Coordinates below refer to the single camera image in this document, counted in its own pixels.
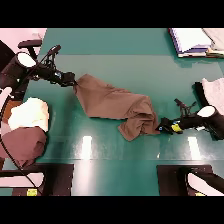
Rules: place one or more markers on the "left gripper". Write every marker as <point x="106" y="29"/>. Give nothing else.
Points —
<point x="68" y="79"/>

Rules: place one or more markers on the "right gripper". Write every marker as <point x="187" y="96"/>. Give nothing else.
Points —
<point x="166" y="126"/>

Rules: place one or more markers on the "brown shirt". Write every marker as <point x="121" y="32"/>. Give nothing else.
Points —
<point x="110" y="100"/>

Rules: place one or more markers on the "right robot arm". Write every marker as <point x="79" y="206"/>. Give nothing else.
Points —
<point x="213" y="121"/>

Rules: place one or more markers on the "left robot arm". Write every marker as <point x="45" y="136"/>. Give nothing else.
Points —
<point x="13" y="71"/>

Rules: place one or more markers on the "black garment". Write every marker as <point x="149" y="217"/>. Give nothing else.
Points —
<point x="200" y="93"/>

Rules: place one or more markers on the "white knitted garment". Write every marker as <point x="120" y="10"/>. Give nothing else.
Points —
<point x="215" y="93"/>

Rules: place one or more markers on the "maroon garment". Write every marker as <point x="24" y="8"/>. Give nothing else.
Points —
<point x="25" y="145"/>

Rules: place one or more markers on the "white folded garment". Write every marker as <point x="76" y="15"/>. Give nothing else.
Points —
<point x="190" y="38"/>

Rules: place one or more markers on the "beige garment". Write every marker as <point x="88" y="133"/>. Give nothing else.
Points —
<point x="216" y="41"/>

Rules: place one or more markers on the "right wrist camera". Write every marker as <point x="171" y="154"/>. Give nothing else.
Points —
<point x="183" y="106"/>

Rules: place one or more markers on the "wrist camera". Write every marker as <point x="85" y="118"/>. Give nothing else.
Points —
<point x="52" y="55"/>
<point x="183" y="106"/>

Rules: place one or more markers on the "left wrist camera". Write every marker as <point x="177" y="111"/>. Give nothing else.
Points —
<point x="52" y="55"/>

